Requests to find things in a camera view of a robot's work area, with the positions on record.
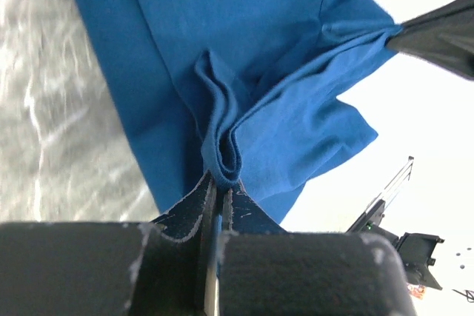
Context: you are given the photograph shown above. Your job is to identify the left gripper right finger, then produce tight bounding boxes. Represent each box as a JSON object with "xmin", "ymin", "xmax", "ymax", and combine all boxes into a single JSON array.
[{"xmin": 218, "ymin": 186, "xmax": 415, "ymax": 315}]

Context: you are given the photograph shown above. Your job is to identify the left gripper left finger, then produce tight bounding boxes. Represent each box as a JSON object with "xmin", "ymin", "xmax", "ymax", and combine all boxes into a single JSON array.
[{"xmin": 1, "ymin": 174, "xmax": 217, "ymax": 315}]

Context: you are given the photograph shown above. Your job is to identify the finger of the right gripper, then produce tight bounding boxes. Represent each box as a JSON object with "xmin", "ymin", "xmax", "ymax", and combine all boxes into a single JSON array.
[{"xmin": 386, "ymin": 0, "xmax": 474, "ymax": 81}]

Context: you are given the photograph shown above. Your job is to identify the blue printed t-shirt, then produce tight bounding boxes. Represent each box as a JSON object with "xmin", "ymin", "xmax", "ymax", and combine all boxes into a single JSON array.
[{"xmin": 76, "ymin": 0, "xmax": 401, "ymax": 223}]

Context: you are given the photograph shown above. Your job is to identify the aluminium frame rails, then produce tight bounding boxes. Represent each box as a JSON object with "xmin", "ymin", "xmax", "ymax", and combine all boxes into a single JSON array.
[{"xmin": 365, "ymin": 155, "xmax": 415, "ymax": 212}]

